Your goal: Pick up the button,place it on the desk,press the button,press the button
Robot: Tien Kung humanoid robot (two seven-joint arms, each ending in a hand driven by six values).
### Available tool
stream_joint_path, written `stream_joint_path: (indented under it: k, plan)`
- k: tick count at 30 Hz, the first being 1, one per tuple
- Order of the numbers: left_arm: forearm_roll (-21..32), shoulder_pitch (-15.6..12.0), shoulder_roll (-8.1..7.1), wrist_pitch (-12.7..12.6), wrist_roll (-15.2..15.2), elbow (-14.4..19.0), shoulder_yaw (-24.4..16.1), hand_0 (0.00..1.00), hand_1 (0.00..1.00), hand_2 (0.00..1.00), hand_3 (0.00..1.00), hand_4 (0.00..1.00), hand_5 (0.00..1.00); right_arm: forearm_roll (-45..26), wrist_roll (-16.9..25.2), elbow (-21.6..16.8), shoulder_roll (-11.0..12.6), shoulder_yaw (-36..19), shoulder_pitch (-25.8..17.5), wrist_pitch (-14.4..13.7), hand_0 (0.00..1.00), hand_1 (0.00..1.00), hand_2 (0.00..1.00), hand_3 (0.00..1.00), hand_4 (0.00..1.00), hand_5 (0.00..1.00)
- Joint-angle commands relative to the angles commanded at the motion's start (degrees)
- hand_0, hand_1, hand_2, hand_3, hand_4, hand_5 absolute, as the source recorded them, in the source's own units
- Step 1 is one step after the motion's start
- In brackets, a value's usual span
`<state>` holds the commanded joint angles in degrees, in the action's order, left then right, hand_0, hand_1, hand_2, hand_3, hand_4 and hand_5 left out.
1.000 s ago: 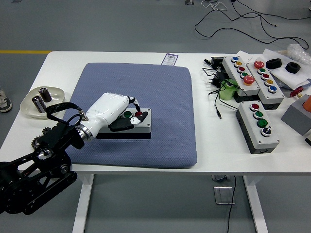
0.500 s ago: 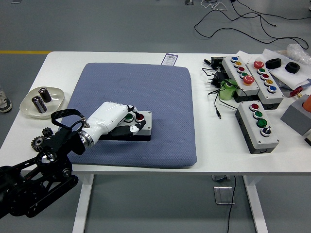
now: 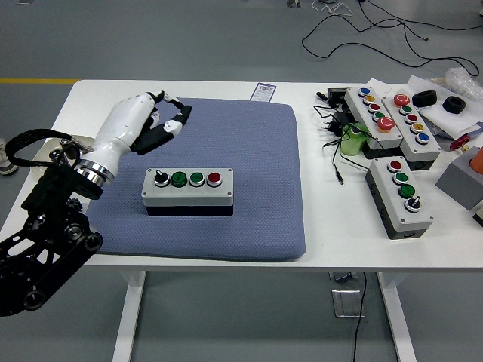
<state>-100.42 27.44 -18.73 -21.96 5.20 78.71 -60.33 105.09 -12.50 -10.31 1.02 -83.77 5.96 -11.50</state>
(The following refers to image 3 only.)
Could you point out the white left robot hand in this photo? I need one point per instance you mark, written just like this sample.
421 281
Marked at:
117 124

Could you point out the grey four-button control box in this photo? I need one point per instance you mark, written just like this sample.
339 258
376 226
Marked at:
188 192

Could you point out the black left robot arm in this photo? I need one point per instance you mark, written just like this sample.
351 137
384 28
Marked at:
49 188

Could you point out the five-button box, blue end button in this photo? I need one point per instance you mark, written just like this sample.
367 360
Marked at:
360 109

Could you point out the four-button box with selector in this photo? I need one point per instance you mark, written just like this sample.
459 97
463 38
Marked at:
388 196

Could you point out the five-button box, red mushroom end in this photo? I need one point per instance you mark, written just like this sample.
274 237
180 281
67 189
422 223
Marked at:
426 151

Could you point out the dark metal cylinder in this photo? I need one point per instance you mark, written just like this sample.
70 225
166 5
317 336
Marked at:
56 154

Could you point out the white shallow dish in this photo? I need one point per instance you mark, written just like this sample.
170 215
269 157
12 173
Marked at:
47 149

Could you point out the small black gear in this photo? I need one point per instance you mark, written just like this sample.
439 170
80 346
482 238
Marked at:
75 203

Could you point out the yellow floor tape line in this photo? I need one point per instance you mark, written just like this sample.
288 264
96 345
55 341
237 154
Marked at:
37 80

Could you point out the person's shoe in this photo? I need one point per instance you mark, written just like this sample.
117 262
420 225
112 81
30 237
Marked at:
4 167

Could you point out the blue-grey padded mat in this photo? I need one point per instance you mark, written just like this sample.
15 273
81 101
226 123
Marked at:
245 143

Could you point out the purple label card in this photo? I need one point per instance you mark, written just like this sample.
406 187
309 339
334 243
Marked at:
264 91

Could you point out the white table leg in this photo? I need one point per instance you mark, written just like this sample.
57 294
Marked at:
400 320
126 320

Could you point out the black power plug adapter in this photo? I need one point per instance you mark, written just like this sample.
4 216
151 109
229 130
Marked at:
332 126

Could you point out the black rectangular device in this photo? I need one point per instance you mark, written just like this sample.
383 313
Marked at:
337 94

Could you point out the light green plastic cup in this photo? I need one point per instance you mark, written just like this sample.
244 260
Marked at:
352 145

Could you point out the metal floor plate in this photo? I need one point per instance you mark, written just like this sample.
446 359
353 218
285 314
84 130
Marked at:
347 301

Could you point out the white foam sheet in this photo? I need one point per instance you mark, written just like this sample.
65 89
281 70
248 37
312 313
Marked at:
453 122

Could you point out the grey block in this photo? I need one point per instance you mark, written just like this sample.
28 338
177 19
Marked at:
458 181

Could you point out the clear bubble wrap bag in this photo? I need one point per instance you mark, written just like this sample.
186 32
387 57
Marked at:
466 83

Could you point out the orange object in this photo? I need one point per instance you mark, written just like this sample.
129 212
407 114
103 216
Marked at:
477 160

